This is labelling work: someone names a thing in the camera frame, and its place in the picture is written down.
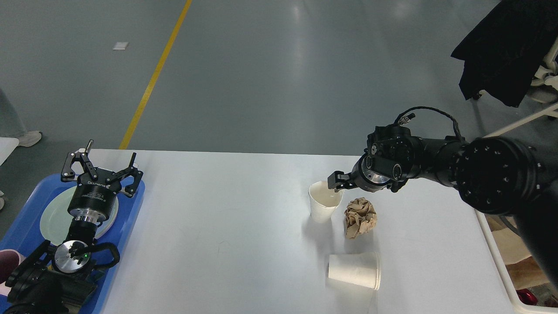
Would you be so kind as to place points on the beige plastic bin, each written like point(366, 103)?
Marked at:
point(517, 305)

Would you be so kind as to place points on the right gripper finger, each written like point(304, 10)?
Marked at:
point(338, 181)

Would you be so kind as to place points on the blue plastic tray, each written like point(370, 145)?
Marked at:
point(24, 234)

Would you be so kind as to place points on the white paper cup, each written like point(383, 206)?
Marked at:
point(323, 201)
point(362, 269)

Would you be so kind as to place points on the person's grey trouser leg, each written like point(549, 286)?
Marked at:
point(11, 125)

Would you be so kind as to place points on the lying white paper cup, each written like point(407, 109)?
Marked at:
point(362, 269)

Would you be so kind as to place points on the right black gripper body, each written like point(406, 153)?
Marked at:
point(366, 179)

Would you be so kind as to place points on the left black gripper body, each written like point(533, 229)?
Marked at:
point(93, 200)

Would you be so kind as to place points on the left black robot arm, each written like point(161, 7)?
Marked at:
point(60, 279)

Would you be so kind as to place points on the pink ribbed mug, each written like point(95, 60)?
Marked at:
point(10, 259)

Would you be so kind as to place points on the black jacket on chair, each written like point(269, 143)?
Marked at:
point(505, 49)

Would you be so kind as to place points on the mint green plate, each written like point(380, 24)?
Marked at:
point(58, 226)

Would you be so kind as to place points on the person's white shoe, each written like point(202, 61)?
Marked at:
point(29, 139)

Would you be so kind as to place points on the crumpled brown paper ball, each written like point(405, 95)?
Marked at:
point(360, 217)

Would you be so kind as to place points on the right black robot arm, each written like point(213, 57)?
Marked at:
point(497, 176)

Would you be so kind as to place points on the white office chair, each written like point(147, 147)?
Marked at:
point(543, 89)

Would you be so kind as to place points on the large brown paper bag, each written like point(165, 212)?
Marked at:
point(523, 270)

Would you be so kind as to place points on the crushed red soda can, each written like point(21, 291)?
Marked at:
point(527, 297)

